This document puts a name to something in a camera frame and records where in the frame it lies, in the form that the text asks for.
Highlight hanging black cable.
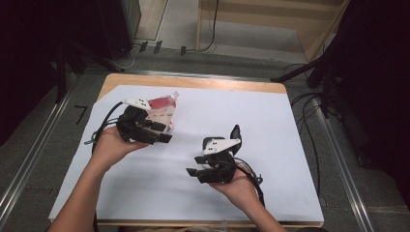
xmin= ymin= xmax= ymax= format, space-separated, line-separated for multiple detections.
xmin=196 ymin=0 xmax=220 ymax=53

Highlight person's left hand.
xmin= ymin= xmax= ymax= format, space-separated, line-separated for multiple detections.
xmin=91 ymin=126 xmax=149 ymax=172

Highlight person's right hand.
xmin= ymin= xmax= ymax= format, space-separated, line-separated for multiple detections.
xmin=209 ymin=169 xmax=261 ymax=211

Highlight black tripod stand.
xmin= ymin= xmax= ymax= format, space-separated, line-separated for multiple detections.
xmin=52 ymin=40 xmax=126 ymax=104
xmin=270 ymin=47 xmax=344 ymax=120

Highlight red and white spouted pouch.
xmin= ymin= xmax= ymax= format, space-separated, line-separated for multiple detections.
xmin=146 ymin=91 xmax=180 ymax=134

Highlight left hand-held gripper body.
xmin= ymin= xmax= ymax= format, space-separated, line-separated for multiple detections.
xmin=116 ymin=98 xmax=159 ymax=145

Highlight right hand-held gripper black cable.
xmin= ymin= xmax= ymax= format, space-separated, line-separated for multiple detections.
xmin=234 ymin=157 xmax=267 ymax=208

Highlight metal floor rail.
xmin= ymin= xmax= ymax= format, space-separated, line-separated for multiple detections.
xmin=317 ymin=96 xmax=375 ymax=232
xmin=0 ymin=72 xmax=83 ymax=226
xmin=124 ymin=69 xmax=275 ymax=82

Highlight dark curtain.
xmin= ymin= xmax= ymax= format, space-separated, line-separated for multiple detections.
xmin=322 ymin=0 xmax=410 ymax=209
xmin=0 ymin=0 xmax=101 ymax=146

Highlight black floor cables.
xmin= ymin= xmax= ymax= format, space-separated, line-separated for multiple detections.
xmin=283 ymin=62 xmax=323 ymax=197

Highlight white floor cable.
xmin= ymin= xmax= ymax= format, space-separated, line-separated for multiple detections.
xmin=117 ymin=43 xmax=143 ymax=71

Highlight white paper sheet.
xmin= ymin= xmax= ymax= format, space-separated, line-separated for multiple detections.
xmin=47 ymin=84 xmax=325 ymax=223

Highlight black cabinet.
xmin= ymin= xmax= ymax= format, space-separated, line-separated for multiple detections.
xmin=96 ymin=0 xmax=143 ymax=61

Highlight light wooden frame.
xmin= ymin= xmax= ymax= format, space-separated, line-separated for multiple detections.
xmin=195 ymin=0 xmax=351 ymax=63

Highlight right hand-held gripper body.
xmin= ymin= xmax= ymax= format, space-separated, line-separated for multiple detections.
xmin=196 ymin=137 xmax=242 ymax=185

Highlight wooden table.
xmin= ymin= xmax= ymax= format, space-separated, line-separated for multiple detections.
xmin=49 ymin=72 xmax=325 ymax=229

